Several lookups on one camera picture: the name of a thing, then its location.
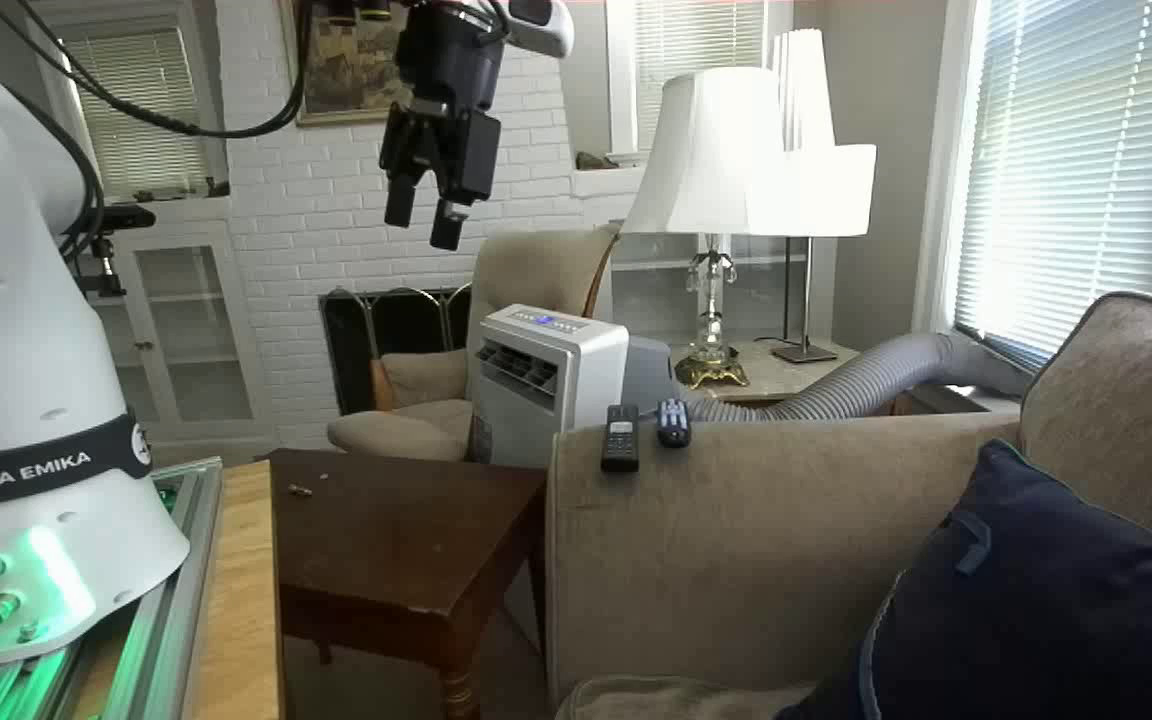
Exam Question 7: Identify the beige fabric sofa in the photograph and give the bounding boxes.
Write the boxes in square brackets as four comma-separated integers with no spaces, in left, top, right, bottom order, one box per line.
[545,290,1152,720]

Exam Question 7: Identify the short black remote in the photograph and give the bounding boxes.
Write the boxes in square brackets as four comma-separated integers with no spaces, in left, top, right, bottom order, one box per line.
[657,398,693,446]

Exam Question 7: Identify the white glass door cabinet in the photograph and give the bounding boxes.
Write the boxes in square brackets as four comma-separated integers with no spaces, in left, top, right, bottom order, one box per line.
[92,204,265,446]

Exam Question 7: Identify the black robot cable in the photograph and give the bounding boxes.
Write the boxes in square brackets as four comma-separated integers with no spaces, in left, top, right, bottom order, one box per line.
[0,0,321,264]

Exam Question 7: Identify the dark wooden side table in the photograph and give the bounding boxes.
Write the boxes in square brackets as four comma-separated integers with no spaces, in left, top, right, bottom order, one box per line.
[268,446,545,720]

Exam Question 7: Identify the white portable air conditioner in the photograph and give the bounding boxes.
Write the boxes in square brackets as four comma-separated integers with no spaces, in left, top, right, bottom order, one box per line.
[477,302,629,467]

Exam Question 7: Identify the white shade table lamp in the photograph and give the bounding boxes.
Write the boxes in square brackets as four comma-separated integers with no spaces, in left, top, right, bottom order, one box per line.
[624,68,782,386]

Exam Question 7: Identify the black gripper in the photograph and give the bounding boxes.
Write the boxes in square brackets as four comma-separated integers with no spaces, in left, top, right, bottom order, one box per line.
[381,0,504,251]

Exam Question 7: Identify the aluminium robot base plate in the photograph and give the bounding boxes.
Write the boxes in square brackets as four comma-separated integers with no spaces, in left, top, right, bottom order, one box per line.
[0,461,222,720]

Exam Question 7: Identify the navy blue cushion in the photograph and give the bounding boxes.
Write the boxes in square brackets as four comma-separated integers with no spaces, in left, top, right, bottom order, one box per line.
[777,441,1152,720]

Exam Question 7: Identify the wooden lamp end table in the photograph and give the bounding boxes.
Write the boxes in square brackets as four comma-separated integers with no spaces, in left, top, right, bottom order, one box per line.
[689,338,853,402]

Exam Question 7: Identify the white window blinds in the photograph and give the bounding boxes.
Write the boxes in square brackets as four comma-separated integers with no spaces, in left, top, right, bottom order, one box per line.
[957,0,1152,363]

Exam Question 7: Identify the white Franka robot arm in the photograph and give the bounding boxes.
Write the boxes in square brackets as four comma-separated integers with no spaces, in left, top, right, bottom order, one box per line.
[0,0,577,663]

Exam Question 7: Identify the light wooden robot table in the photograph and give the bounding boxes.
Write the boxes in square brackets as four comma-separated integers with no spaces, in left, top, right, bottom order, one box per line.
[183,461,288,720]

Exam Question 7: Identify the long black Xfinity remote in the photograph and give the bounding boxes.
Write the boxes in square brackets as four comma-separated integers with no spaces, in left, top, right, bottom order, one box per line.
[600,402,638,470]

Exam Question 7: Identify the beige armchair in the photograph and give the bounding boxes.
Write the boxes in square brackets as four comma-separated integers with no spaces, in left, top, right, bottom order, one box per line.
[329,222,620,461]

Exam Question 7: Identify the black fireplace screen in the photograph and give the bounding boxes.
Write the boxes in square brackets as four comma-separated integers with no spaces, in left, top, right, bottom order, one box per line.
[321,285,473,412]

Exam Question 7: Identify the grey flexible exhaust hose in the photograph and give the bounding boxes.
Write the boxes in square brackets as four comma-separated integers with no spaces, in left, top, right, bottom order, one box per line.
[693,329,1040,429]

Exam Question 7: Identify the framed wall picture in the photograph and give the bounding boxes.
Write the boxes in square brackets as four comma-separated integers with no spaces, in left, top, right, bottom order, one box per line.
[301,0,406,122]

